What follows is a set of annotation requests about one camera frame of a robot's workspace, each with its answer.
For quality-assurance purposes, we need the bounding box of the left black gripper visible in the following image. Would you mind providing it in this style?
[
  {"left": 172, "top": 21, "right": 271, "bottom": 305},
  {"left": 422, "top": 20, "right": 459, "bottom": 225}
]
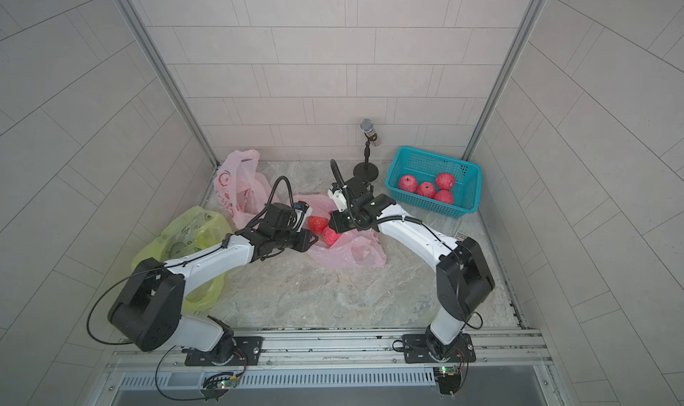
[{"left": 273, "top": 224, "right": 322, "bottom": 252}]

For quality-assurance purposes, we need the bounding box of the plain pink plastic bag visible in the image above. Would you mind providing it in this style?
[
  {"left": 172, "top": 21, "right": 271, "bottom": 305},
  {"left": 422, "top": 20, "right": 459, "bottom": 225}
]
[{"left": 295, "top": 194, "right": 387, "bottom": 269}]

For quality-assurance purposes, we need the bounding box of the red apple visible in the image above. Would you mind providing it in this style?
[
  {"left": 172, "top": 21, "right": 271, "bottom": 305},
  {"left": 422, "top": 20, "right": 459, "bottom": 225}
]
[
  {"left": 434, "top": 190, "right": 454, "bottom": 206},
  {"left": 398, "top": 174, "right": 418, "bottom": 194},
  {"left": 416, "top": 181, "right": 436, "bottom": 199},
  {"left": 308, "top": 216, "right": 329, "bottom": 235},
  {"left": 322, "top": 226, "right": 341, "bottom": 247},
  {"left": 435, "top": 173, "right": 456, "bottom": 191}
]

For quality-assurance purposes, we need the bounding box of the pink strawberry print plastic bag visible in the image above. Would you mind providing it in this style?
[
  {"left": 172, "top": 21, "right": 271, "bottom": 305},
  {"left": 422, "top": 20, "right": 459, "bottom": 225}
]
[{"left": 213, "top": 149, "right": 271, "bottom": 229}]

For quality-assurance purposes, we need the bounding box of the yellow-green plastic bag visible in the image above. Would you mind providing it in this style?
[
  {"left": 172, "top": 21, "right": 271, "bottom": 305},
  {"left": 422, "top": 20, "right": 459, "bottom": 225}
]
[{"left": 131, "top": 206, "right": 233, "bottom": 313}]

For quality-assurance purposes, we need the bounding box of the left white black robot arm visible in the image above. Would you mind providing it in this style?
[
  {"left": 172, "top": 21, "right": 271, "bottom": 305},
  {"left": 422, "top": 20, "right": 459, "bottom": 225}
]
[{"left": 107, "top": 199, "right": 318, "bottom": 352}]

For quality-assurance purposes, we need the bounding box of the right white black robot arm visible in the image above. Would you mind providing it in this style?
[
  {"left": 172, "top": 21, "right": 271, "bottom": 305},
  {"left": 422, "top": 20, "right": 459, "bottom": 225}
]
[{"left": 328, "top": 160, "right": 495, "bottom": 361}]

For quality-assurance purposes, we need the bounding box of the microphone on black stand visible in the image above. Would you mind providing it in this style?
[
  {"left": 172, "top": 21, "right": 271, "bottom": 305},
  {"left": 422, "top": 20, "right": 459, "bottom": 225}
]
[{"left": 354, "top": 118, "right": 379, "bottom": 183}]

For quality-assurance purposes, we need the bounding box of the teal plastic basket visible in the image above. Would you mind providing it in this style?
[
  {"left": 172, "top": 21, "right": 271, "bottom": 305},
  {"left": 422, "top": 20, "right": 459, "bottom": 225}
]
[{"left": 385, "top": 147, "right": 483, "bottom": 219}]

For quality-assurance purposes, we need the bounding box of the left circuit board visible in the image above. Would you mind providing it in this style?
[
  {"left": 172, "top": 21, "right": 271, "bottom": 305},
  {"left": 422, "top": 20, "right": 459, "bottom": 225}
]
[{"left": 201, "top": 371, "right": 242, "bottom": 402}]

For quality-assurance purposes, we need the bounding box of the circuit board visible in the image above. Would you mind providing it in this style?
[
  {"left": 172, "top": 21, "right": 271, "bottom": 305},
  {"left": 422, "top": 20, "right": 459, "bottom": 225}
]
[
  {"left": 433, "top": 367, "right": 463, "bottom": 397},
  {"left": 201, "top": 371, "right": 242, "bottom": 402}
]

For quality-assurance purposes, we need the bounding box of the right circuit board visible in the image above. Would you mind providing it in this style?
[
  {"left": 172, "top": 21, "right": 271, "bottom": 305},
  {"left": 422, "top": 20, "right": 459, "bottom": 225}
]
[{"left": 433, "top": 367, "right": 463, "bottom": 397}]

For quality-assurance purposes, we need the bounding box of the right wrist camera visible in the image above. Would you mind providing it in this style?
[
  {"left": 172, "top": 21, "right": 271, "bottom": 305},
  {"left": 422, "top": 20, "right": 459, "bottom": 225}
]
[{"left": 328, "top": 188, "right": 347, "bottom": 212}]

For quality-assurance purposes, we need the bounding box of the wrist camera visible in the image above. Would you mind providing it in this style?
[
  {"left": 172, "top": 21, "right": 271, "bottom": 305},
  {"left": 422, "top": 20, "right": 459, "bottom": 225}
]
[
  {"left": 294, "top": 201, "right": 313, "bottom": 223},
  {"left": 328, "top": 188, "right": 347, "bottom": 212}
]

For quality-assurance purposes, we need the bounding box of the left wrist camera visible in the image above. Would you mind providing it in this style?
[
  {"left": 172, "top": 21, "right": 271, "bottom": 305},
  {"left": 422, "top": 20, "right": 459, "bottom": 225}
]
[{"left": 294, "top": 201, "right": 313, "bottom": 223}]

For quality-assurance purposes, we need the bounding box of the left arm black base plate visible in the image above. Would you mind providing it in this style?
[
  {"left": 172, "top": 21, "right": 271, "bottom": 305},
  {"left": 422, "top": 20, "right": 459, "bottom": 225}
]
[{"left": 182, "top": 336, "right": 264, "bottom": 367}]

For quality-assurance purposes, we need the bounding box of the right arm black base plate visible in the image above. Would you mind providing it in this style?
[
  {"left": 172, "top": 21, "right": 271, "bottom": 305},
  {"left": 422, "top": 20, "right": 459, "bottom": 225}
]
[{"left": 398, "top": 333, "right": 477, "bottom": 365}]

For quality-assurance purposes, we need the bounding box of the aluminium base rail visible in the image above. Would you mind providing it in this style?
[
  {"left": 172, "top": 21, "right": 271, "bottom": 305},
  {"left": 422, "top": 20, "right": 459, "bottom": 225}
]
[{"left": 104, "top": 328, "right": 552, "bottom": 374}]

